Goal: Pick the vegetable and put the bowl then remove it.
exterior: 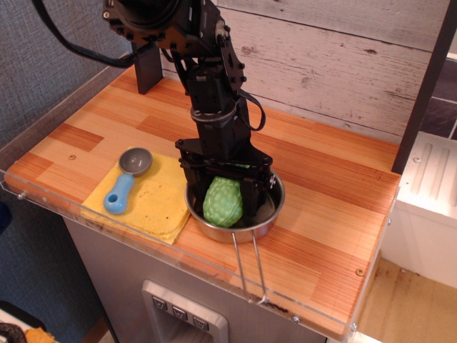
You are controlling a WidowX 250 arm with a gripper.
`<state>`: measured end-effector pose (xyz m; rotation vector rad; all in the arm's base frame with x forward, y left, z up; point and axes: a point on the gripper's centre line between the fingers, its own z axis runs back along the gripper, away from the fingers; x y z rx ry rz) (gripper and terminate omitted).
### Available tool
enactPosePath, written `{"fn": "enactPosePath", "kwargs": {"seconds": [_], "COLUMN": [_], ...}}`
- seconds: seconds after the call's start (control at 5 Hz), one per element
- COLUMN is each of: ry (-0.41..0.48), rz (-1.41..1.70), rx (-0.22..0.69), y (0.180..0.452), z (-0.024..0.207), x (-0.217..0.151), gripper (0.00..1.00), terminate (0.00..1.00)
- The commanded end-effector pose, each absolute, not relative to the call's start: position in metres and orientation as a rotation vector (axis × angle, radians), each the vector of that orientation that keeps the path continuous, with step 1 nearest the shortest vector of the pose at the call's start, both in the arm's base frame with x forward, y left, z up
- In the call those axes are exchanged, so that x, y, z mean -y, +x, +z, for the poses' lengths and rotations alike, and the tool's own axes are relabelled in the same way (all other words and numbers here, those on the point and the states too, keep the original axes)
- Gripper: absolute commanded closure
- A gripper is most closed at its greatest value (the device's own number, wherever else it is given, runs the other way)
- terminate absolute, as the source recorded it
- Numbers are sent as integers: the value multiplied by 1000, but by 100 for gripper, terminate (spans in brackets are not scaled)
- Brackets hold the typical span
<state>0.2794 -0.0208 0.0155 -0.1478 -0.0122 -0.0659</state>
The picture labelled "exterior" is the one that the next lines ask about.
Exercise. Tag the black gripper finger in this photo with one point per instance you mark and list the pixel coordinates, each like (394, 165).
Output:
(198, 177)
(253, 192)

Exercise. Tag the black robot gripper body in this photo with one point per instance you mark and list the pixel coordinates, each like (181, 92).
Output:
(224, 143)

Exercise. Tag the green bitter gourd toy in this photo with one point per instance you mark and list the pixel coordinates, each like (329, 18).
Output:
(223, 203)

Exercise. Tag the stainless steel pan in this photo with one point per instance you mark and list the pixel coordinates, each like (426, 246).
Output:
(245, 230)

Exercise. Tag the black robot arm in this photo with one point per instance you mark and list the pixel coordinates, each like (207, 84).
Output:
(198, 42)

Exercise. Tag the blue grey toy spoon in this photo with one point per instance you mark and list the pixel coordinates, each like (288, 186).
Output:
(134, 162)

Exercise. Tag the yellow folded cloth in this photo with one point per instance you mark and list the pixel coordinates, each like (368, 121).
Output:
(156, 205)

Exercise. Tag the grey toy fridge cabinet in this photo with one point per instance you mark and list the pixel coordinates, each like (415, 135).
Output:
(119, 273)

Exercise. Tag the silver dispenser panel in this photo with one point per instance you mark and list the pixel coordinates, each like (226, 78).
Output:
(182, 314)

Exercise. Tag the white toy sink unit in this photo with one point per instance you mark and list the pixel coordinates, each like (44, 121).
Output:
(421, 235)

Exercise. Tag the orange object bottom left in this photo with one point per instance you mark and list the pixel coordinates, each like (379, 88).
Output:
(38, 335)

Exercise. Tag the dark left upright post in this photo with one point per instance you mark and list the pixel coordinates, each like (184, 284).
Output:
(148, 70)

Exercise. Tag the dark upright post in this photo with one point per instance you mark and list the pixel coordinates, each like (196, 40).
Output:
(433, 71)
(148, 70)

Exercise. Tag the dark right upright post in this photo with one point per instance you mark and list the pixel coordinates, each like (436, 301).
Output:
(433, 71)

